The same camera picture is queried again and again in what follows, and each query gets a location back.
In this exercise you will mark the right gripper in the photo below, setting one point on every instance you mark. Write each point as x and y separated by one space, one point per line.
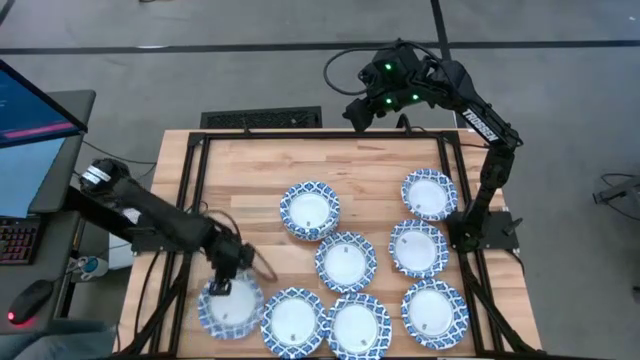
400 99

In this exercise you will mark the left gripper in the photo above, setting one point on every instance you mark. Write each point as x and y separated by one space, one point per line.
230 252

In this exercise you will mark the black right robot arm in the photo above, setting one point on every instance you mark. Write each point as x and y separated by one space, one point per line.
480 125

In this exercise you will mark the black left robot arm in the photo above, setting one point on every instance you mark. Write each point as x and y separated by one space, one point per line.
160 220

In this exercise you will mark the black floor vent grille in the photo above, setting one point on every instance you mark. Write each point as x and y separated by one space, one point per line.
260 119

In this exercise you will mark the blue and white cup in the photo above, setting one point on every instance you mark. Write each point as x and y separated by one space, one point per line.
92 267

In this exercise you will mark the person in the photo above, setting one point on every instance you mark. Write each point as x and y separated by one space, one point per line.
60 345

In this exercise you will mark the black computer mouse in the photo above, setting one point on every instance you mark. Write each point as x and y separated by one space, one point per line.
30 302

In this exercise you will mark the backlit black keyboard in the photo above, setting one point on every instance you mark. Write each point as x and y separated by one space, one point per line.
17 242

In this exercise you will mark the grey computer desk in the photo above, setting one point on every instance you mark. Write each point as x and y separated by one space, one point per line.
75 115

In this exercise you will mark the small blue computer screen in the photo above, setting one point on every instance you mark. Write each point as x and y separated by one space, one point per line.
22 175

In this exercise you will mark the large tilted computer monitor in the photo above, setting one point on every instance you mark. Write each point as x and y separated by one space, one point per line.
35 115

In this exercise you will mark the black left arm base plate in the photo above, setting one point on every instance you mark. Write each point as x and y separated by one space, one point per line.
150 246

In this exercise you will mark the small black frame connector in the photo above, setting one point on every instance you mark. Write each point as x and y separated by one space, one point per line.
245 131

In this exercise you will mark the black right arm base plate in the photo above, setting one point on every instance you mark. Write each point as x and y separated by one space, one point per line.
500 232

